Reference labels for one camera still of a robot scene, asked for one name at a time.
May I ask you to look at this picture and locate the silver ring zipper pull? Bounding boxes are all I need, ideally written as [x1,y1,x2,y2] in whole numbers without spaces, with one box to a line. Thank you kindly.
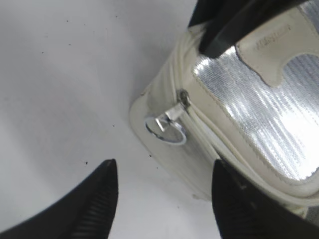
[144,89,191,146]

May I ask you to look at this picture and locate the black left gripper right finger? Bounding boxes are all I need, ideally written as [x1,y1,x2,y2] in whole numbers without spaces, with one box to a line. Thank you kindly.
[211,160,319,239]

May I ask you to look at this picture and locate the cream white zipper bag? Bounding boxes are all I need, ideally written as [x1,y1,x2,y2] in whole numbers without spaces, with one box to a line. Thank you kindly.
[130,0,319,224]

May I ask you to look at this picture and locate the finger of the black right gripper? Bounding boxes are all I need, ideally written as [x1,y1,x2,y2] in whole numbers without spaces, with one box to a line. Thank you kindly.
[188,0,299,59]

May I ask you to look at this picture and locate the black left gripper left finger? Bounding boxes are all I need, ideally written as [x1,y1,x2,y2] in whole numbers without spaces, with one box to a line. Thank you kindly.
[0,159,118,239]

